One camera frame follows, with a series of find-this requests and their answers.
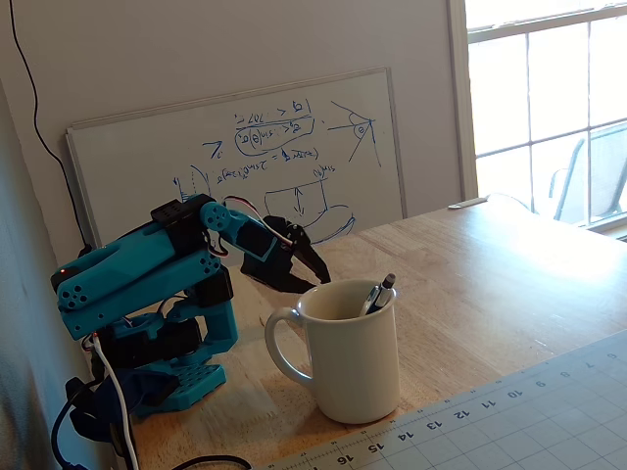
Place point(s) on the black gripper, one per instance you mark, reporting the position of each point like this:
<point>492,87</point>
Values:
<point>280,251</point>

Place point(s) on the dark blue ballpoint pen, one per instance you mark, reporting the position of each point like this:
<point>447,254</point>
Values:
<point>384,294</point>

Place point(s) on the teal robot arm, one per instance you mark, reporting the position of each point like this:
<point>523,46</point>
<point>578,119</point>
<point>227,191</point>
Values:
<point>142,264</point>

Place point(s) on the cream ceramic mug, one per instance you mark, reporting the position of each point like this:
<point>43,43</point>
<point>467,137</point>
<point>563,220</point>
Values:
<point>352,362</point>

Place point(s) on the white marker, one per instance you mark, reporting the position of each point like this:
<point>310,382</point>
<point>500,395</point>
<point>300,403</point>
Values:
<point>467,202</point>

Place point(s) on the whiteboard with blue drawings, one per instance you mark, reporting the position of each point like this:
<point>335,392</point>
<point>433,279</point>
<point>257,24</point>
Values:
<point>147,156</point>

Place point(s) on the dark blue table clamp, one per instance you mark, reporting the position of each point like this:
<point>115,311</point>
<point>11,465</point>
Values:
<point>142,387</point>

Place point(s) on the grey gridded cutting mat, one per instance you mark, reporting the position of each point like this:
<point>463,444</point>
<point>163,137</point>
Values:
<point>514,431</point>

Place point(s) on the white framed window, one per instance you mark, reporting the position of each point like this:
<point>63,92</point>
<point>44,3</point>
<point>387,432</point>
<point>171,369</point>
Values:
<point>539,73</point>

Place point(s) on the outdoor patio chair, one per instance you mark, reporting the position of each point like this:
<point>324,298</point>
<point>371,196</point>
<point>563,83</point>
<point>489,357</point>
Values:
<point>602,176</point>

